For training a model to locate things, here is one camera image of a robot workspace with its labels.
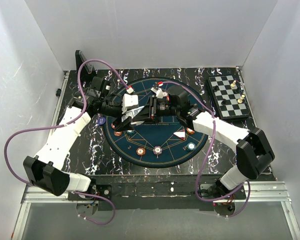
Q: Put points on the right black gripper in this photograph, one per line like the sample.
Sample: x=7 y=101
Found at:
x=149 y=111

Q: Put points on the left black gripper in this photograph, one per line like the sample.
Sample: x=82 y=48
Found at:
x=124 y=125

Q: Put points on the purple small blind button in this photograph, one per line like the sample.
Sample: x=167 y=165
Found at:
x=101 y=121

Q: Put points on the orange poker chip stack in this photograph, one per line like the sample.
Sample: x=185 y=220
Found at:
x=141 y=151

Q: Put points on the white-blue poker chip stack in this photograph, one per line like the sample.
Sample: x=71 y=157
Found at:
x=157 y=150

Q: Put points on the green poker chip stack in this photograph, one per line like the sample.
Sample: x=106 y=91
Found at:
x=190 y=146

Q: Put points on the blue playing card deck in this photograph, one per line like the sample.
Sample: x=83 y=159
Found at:
x=131 y=113

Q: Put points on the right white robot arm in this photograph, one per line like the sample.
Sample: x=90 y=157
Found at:
x=253 y=151

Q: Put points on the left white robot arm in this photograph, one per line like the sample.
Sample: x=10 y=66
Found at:
x=44 y=170

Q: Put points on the round blue poker mat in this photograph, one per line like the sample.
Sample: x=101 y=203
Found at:
x=151 y=134

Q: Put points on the black white chess board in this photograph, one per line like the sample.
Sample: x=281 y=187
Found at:
x=236 y=107

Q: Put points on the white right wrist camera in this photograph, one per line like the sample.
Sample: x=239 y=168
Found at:
x=158 y=92

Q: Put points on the black rail end knob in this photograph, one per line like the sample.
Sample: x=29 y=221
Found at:
x=58 y=92

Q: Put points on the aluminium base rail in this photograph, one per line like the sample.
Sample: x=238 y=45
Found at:
x=163 y=210

